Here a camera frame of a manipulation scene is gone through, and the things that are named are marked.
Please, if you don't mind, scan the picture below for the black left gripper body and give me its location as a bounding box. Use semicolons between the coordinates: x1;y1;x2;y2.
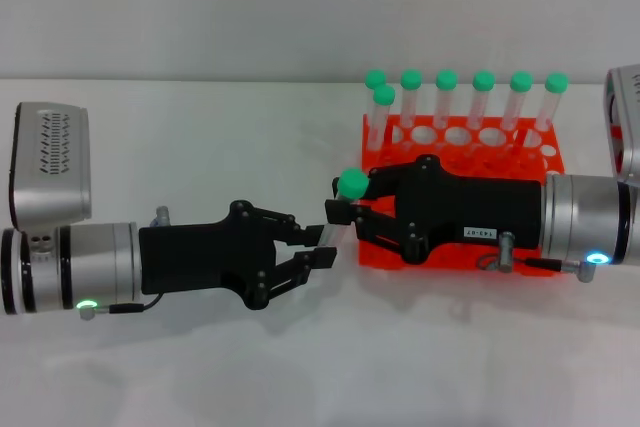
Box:
138;200;282;311

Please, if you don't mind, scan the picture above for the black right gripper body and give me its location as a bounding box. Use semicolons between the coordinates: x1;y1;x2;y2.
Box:
393;155;544;266

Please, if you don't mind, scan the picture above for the green capped clear test tube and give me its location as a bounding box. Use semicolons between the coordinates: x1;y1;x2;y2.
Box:
363;69;388;119
501;71;533;132
398;69;423;154
432;69;459;131
366;85;397;156
530;73;569;147
317;167;370;251
467;70;496;131

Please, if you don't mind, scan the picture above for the orange plastic test tube rack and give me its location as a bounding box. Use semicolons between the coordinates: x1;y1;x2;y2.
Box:
357;114;569;277

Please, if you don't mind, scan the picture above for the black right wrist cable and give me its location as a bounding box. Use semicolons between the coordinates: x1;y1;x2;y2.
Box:
477;230;599;284

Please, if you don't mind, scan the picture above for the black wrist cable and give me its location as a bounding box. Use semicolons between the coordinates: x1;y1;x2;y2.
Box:
78;294;164;321
477;230;599;284

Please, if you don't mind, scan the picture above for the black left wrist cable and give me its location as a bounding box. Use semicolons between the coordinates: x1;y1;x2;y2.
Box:
78;294;164;321

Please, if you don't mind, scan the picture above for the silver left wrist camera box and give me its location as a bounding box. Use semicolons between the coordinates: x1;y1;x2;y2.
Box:
9;101;94;231

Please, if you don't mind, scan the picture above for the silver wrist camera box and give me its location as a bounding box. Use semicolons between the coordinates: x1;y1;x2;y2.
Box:
9;101;94;231
604;65;640;179

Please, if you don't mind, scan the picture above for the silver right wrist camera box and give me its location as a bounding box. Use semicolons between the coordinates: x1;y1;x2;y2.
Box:
604;65;640;179

